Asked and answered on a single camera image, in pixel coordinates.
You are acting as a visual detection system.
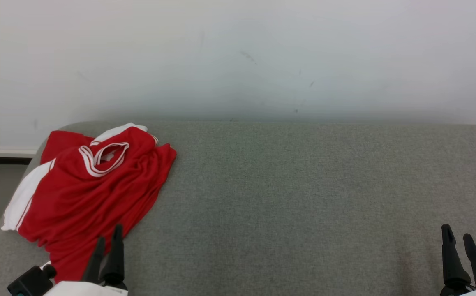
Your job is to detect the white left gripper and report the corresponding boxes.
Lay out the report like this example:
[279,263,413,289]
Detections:
[42,224,129,296]

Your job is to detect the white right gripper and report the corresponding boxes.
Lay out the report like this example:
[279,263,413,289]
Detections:
[439,224,476,296]

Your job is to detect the red white-striped shorts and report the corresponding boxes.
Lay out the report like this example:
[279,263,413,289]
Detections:
[43,142,178,284]

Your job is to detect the red white-sleeved jersey shirt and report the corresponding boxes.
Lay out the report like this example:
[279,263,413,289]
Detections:
[1,123,159,247]

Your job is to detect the grey fabric sofa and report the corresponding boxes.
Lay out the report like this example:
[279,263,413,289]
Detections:
[0,120,476,296]

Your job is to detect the white wall baseboard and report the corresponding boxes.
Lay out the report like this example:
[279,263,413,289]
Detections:
[0,146,38,159]

